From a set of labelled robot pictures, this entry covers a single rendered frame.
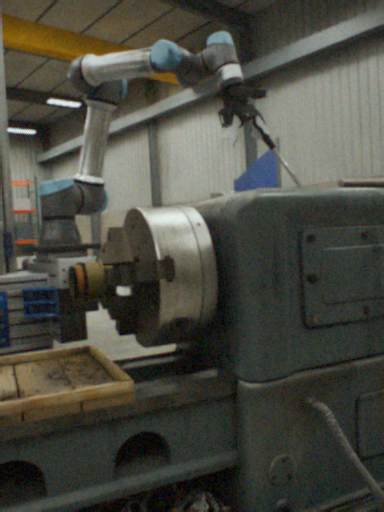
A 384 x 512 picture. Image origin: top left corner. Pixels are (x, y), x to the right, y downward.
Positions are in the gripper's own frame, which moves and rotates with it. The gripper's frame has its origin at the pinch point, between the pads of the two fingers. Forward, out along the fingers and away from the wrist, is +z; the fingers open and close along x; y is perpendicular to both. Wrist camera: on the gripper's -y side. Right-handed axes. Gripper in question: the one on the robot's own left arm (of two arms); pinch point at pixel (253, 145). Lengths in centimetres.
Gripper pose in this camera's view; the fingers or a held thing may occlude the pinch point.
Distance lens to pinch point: 136.4
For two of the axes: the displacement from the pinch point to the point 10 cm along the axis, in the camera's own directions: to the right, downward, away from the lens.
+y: -5.3, 2.0, 8.2
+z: 2.5, 9.7, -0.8
